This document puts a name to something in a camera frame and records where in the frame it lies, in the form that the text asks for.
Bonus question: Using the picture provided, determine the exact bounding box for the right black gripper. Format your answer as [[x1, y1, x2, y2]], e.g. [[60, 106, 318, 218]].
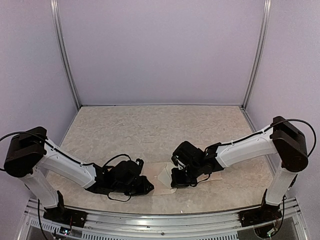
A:
[[170, 162, 202, 188]]

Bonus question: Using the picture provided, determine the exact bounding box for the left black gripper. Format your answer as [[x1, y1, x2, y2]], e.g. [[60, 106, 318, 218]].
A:
[[113, 176, 154, 197]]

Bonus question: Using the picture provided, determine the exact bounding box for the pink envelope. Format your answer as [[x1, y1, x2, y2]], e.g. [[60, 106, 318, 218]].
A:
[[142, 162, 177, 196]]

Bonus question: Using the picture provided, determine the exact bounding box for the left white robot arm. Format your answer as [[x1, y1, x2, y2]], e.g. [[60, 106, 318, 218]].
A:
[[1, 126, 154, 223]]

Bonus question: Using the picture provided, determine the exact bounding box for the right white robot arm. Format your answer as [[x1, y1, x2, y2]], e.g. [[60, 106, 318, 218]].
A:
[[170, 116, 309, 222]]

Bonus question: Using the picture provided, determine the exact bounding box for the pink printed card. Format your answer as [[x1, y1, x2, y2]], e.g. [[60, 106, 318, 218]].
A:
[[196, 167, 224, 182]]

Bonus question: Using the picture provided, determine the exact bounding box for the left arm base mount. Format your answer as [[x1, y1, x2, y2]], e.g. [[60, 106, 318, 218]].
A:
[[43, 191, 88, 228]]

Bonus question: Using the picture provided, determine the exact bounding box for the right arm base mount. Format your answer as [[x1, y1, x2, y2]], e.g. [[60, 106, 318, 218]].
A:
[[238, 190, 283, 227]]

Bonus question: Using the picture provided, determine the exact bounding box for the front aluminium rail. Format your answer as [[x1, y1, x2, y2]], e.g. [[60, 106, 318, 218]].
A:
[[22, 197, 301, 240]]

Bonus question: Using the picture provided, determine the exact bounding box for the right aluminium frame post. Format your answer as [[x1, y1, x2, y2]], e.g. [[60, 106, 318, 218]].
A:
[[241, 0, 272, 111]]

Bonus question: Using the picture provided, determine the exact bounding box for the aluminium frame post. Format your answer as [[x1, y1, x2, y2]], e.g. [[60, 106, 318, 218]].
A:
[[50, 0, 82, 111], [241, 0, 272, 111]]

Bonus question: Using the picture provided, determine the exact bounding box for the left aluminium frame post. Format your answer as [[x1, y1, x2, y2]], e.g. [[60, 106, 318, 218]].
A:
[[50, 0, 82, 111]]

